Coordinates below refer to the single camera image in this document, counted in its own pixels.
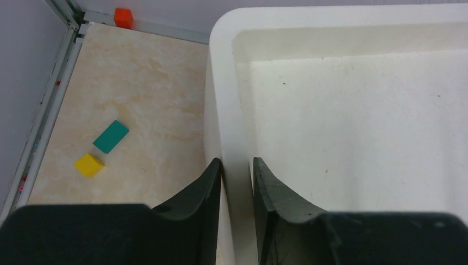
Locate orange red cube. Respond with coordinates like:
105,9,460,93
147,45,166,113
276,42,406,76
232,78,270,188
113,8,134,29

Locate small yellow cube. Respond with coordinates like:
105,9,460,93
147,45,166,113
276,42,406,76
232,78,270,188
74,153,105,178

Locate white drawer organizer cabinet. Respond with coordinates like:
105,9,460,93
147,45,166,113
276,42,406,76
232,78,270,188
204,3,467,264

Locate teal toy block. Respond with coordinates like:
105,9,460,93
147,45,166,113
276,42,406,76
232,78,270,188
93,120,129,154

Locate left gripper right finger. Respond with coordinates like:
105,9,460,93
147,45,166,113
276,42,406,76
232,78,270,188
253,157,467,264

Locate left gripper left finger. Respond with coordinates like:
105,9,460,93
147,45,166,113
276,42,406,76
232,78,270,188
1,158,221,264

